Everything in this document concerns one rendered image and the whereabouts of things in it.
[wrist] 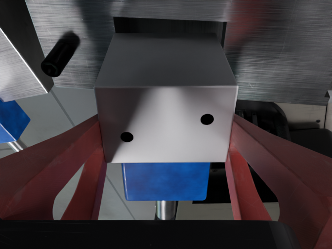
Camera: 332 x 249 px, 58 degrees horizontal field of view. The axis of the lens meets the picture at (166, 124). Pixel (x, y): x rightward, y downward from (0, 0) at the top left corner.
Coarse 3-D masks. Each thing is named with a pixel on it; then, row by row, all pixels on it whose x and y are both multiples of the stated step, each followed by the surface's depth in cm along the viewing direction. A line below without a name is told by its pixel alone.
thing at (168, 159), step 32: (128, 64) 12; (160, 64) 12; (192, 64) 12; (224, 64) 12; (96, 96) 10; (128, 96) 10; (160, 96) 10; (192, 96) 10; (224, 96) 10; (128, 128) 11; (160, 128) 11; (192, 128) 11; (224, 128) 11; (128, 160) 12; (160, 160) 12; (192, 160) 12; (224, 160) 12; (128, 192) 15; (160, 192) 15; (192, 192) 15
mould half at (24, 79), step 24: (0, 0) 20; (24, 0) 22; (0, 24) 20; (24, 24) 22; (0, 48) 21; (24, 48) 21; (0, 72) 22; (24, 72) 22; (0, 96) 24; (24, 96) 24
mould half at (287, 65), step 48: (48, 0) 14; (96, 0) 14; (144, 0) 13; (192, 0) 13; (240, 0) 13; (288, 0) 13; (48, 48) 16; (96, 48) 15; (240, 48) 14; (288, 48) 14; (240, 96) 16; (288, 96) 16
